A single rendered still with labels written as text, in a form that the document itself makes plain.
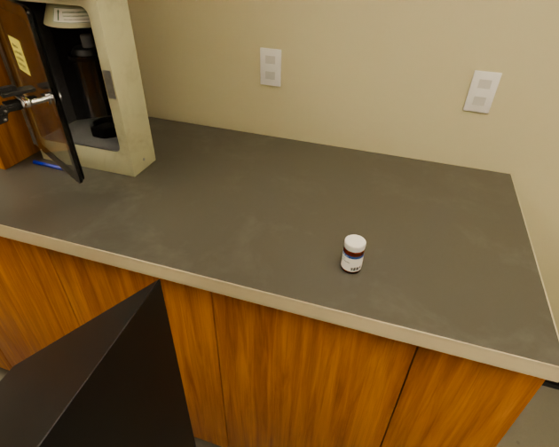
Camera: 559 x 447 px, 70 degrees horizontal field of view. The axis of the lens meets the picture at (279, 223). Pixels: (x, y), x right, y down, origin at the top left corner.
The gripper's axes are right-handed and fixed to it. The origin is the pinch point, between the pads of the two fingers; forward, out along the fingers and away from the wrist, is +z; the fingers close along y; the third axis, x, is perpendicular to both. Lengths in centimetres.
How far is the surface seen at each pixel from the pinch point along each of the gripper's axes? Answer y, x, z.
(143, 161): -23.6, -4.7, 23.9
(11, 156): -23.4, 23.7, -2.1
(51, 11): 14.9, 8.2, 14.9
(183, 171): -26.0, -13.4, 31.3
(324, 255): -26, -66, 32
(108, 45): 9.0, -6.5, 20.3
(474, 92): -4, -65, 97
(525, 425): -120, -121, 101
